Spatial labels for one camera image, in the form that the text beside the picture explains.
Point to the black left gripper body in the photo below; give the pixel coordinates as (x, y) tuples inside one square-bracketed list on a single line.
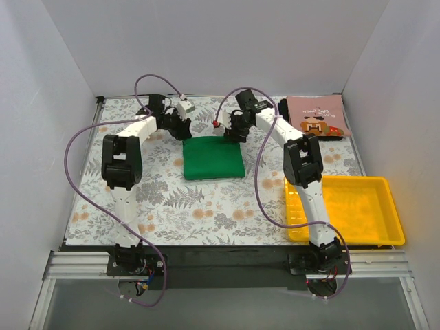
[(179, 127)]

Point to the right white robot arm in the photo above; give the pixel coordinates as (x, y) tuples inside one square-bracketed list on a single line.
[(302, 167)]

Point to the black folded t shirt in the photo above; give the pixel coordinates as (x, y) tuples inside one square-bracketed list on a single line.
[(284, 111)]

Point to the yellow plastic tray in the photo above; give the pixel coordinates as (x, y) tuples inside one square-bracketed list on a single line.
[(363, 210)]

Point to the green t shirt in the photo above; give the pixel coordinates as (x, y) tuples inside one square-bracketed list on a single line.
[(212, 157)]

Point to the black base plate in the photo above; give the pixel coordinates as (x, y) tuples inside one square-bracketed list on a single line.
[(189, 280)]

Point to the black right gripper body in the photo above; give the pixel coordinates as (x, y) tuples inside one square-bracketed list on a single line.
[(236, 130)]

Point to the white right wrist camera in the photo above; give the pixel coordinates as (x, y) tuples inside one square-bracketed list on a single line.
[(222, 118)]

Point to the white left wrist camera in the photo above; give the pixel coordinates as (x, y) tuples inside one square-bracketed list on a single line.
[(184, 107)]

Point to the aluminium mounting rail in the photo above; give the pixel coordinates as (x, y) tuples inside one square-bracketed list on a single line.
[(360, 263)]

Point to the pink folded t shirt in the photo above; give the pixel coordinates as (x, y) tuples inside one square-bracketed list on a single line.
[(320, 115)]

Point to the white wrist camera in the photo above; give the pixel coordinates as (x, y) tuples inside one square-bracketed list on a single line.
[(184, 107), (222, 118)]

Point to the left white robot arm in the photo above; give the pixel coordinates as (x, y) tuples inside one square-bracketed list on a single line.
[(122, 170)]

